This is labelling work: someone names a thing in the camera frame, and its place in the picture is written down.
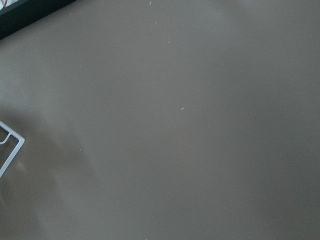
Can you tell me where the white wire cup rack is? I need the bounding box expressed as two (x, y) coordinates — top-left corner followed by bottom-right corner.
(0, 121), (25, 177)

